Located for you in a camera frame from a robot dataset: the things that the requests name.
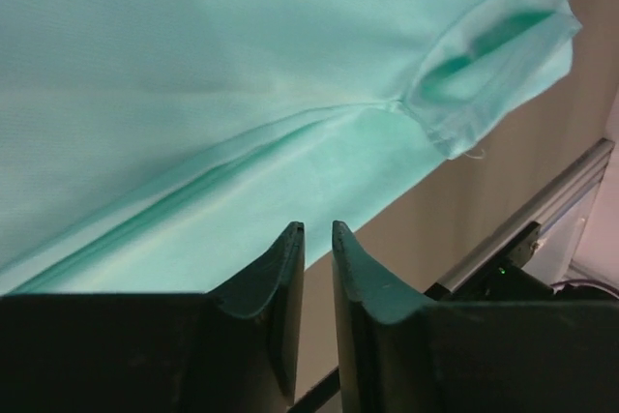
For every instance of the aluminium front rail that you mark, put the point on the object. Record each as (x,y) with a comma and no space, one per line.
(559,208)

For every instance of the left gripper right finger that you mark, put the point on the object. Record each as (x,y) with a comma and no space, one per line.
(400,351)

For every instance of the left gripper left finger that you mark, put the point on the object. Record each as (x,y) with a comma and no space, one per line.
(233,349)

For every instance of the teal t shirt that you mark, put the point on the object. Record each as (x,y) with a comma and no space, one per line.
(161,145)

